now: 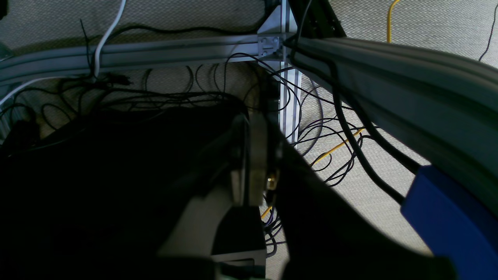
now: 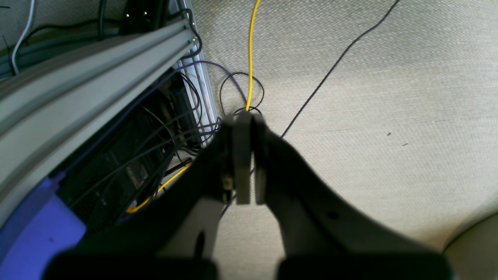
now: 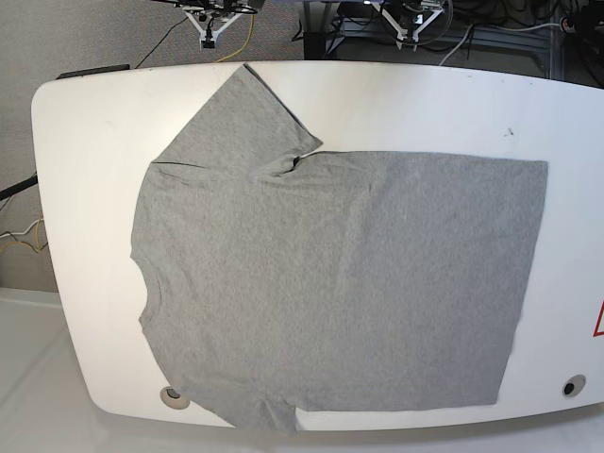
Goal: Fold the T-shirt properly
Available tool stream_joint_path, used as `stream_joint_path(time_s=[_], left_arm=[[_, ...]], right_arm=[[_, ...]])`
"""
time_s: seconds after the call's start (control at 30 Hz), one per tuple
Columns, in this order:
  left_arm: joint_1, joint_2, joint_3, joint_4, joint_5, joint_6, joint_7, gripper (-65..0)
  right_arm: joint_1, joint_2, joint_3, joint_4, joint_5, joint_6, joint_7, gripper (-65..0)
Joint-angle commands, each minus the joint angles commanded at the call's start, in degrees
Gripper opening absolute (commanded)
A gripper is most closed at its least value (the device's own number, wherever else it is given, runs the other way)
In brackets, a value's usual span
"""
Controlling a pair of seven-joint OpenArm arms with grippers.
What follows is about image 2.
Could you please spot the grey aluminium frame rail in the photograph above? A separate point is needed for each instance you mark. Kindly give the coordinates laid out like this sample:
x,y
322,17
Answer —
x,y
50,110

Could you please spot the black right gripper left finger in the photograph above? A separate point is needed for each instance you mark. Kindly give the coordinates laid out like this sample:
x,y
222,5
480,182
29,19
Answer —
x,y
173,237

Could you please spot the blue plastic box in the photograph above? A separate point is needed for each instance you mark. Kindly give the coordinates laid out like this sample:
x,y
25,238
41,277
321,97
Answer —
x,y
40,227

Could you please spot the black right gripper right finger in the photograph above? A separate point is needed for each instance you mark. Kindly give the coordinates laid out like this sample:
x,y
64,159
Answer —
x,y
323,236

